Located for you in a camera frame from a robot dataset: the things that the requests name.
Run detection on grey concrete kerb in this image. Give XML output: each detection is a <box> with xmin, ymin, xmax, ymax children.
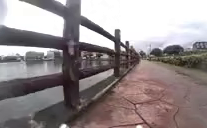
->
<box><xmin>30</xmin><ymin>61</ymin><xmax>140</xmax><ymax>128</ymax></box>

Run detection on dark wooden fence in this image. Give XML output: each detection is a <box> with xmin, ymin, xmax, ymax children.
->
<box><xmin>0</xmin><ymin>0</ymin><xmax>141</xmax><ymax>111</ymax></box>

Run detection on red stone path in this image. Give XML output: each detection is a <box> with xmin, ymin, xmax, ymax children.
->
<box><xmin>69</xmin><ymin>59</ymin><xmax>207</xmax><ymax>128</ymax></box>

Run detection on row of buildings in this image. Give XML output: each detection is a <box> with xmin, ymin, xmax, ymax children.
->
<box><xmin>0</xmin><ymin>50</ymin><xmax>64</xmax><ymax>64</ymax></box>

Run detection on dark green trees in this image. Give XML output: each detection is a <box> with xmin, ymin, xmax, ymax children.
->
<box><xmin>139</xmin><ymin>44</ymin><xmax>185</xmax><ymax>58</ymax></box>

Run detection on grey water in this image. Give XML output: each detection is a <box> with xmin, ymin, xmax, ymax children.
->
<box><xmin>0</xmin><ymin>57</ymin><xmax>115</xmax><ymax>128</ymax></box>

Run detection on grass strip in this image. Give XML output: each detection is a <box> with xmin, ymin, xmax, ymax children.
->
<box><xmin>157</xmin><ymin>61</ymin><xmax>207</xmax><ymax>88</ymax></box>

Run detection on grey building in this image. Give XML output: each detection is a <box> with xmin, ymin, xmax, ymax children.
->
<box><xmin>192</xmin><ymin>41</ymin><xmax>207</xmax><ymax>52</ymax></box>

